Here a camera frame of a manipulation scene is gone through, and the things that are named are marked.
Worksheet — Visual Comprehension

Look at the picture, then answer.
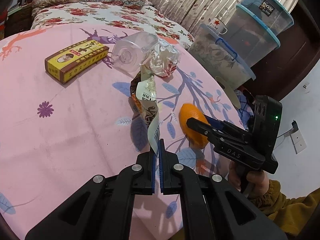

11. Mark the brown foil snack wrapper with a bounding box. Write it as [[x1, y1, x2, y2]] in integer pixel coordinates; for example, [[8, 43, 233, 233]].
[[130, 64, 160, 155]]

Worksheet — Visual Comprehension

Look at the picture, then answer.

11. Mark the person's right hand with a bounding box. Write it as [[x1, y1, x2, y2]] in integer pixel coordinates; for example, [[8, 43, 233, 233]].
[[228, 160, 270, 197]]

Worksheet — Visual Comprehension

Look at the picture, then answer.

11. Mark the orange fruit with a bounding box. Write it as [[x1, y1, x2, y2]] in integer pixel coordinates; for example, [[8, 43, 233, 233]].
[[178, 103, 209, 149]]

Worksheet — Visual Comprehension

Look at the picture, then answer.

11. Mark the mustard yellow sleeve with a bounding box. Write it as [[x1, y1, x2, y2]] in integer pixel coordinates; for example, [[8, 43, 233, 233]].
[[250, 180, 319, 239]]

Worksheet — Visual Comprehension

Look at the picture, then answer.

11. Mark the pink leaf-pattern blanket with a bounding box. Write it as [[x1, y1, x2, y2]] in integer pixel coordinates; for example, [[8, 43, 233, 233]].
[[1, 24, 242, 239]]

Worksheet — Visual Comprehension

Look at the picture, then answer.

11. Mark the lower clear storage bin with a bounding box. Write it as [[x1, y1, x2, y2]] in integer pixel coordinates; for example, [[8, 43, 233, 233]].
[[188, 23, 256, 89]]

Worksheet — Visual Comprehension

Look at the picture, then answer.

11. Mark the clear storage bin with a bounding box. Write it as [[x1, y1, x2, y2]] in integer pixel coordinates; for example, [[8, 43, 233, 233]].
[[221, 4, 280, 67], [240, 0, 294, 36], [188, 23, 256, 89]]

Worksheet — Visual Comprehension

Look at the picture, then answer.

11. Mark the middle clear storage bin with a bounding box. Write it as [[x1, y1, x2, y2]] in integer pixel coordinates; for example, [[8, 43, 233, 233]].
[[221, 4, 280, 67]]

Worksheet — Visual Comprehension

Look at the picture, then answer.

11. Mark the white enamel mug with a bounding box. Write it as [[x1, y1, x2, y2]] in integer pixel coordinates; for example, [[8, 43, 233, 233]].
[[209, 17, 228, 35]]

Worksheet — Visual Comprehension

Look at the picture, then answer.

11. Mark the top clear storage bin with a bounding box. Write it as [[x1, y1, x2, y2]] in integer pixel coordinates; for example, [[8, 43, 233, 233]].
[[240, 0, 294, 36]]

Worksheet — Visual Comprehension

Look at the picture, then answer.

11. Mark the yellow medicine box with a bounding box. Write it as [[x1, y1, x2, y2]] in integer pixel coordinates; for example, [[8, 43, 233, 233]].
[[44, 40, 109, 85]]

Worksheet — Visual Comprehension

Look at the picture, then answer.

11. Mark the clear plastic bottle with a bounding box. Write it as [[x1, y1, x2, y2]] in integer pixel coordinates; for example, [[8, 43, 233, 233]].
[[111, 31, 159, 73]]

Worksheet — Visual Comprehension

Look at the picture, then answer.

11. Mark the floral bed sheet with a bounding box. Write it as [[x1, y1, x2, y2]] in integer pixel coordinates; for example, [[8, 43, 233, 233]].
[[31, 2, 194, 49]]

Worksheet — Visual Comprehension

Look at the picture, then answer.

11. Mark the white wall power socket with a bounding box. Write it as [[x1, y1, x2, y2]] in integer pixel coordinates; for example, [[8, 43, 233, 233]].
[[290, 120, 307, 154]]

